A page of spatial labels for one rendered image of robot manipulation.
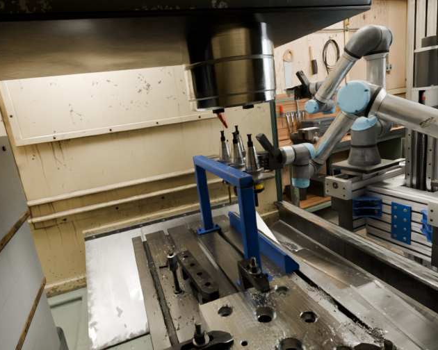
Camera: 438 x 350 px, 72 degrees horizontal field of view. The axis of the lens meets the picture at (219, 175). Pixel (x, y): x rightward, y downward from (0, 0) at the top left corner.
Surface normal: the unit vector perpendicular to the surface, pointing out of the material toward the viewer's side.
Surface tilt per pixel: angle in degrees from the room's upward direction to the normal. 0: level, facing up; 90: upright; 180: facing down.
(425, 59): 90
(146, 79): 90
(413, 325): 8
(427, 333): 8
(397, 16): 90
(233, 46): 90
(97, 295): 22
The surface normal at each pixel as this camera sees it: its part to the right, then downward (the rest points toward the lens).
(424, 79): -0.90, 0.22
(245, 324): -0.13, -0.96
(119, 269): 0.02, -0.80
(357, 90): -0.69, 0.22
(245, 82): 0.26, 0.19
